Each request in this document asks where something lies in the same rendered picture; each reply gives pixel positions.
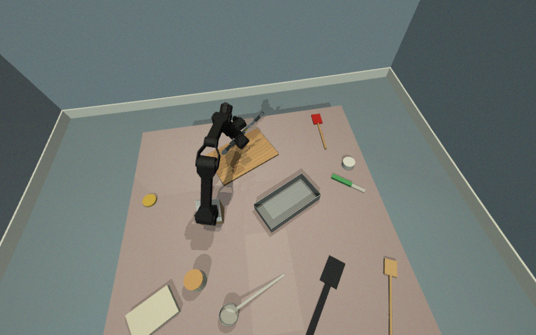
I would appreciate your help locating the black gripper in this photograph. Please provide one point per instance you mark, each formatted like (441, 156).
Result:
(240, 139)

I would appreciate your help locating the cream short cylinder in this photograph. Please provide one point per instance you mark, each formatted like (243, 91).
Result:
(348, 163)

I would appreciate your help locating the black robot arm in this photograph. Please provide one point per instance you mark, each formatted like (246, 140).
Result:
(208, 166)

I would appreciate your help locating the grey rectangular roasting tin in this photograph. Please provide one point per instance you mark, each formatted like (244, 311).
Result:
(286, 202)

